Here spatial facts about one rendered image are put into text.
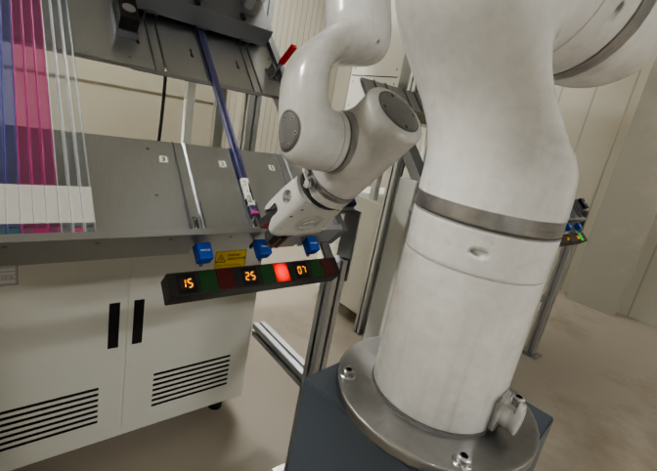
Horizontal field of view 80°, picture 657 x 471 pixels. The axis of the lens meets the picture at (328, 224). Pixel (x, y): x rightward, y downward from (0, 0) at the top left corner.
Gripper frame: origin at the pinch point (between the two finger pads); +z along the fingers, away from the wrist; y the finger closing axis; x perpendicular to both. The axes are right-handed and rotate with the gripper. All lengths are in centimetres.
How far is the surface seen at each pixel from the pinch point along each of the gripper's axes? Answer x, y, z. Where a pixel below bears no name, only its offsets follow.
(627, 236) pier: -3, 287, 22
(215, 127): 59, 18, 39
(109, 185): 12.7, -23.1, 5.3
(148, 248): 2.3, -18.7, 7.2
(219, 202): 9.7, -5.9, 5.3
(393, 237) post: 4.4, 47.2, 14.1
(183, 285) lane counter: -4.8, -14.8, 6.3
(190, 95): 85, 18, 52
